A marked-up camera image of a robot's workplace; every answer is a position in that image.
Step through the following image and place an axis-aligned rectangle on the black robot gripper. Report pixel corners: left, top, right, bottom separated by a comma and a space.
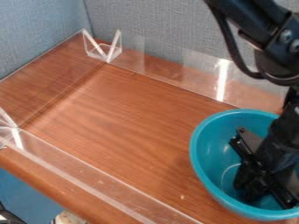
228, 127, 299, 209

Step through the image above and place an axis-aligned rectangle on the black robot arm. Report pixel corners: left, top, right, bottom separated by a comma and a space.
203, 0, 299, 209

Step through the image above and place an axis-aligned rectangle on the blue plastic bowl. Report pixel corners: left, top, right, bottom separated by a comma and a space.
189, 109, 299, 221

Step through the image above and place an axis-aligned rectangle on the clear acrylic front barrier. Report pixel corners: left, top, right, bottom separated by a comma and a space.
4, 129, 201, 224

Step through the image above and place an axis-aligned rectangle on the clear acrylic barrier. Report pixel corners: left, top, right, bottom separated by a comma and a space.
112, 33, 285, 114
4, 129, 201, 224

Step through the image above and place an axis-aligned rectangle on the clear acrylic back barrier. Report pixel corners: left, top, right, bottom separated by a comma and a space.
112, 33, 285, 114

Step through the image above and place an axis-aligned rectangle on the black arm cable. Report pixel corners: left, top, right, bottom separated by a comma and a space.
205, 0, 273, 81

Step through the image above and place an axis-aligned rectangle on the clear acrylic corner bracket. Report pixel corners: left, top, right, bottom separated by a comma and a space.
81, 29, 123, 63

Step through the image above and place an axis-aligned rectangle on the clear acrylic left bracket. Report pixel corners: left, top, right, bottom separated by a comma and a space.
0, 107, 24, 150

